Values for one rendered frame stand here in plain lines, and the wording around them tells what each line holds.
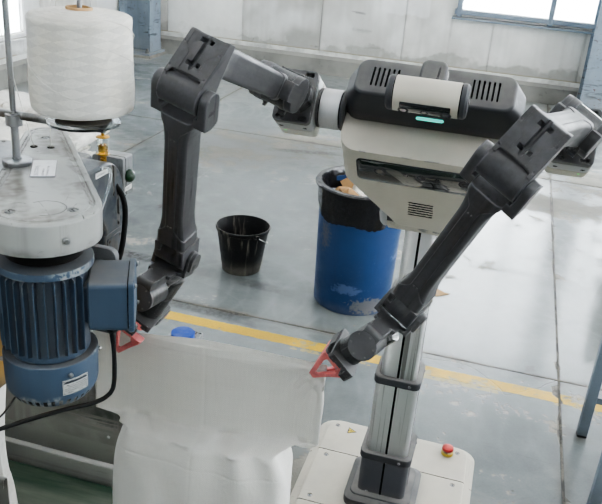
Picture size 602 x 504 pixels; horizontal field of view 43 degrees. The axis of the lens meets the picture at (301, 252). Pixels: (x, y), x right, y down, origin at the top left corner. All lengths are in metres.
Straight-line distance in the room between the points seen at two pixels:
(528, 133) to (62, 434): 1.66
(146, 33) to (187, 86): 8.96
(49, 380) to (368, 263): 2.64
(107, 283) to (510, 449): 2.23
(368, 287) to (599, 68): 5.61
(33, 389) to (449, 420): 2.22
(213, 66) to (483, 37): 8.19
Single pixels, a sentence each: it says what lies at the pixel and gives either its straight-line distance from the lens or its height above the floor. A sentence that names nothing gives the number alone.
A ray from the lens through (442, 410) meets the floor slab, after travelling 3.32.
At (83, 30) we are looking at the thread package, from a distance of 1.23.
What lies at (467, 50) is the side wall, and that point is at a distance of 9.41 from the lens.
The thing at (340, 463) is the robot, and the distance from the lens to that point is 2.54.
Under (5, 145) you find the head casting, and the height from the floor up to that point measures 1.34.
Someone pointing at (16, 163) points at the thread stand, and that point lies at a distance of 1.41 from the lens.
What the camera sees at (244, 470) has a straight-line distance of 1.66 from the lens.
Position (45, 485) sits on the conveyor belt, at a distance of 2.29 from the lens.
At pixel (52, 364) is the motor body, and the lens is 1.30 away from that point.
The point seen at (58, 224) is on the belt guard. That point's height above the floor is 1.42.
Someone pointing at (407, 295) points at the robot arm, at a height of 1.23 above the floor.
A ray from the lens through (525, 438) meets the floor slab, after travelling 3.28.
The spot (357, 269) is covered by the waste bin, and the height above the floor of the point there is 0.27.
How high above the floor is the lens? 1.86
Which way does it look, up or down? 24 degrees down
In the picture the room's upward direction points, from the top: 5 degrees clockwise
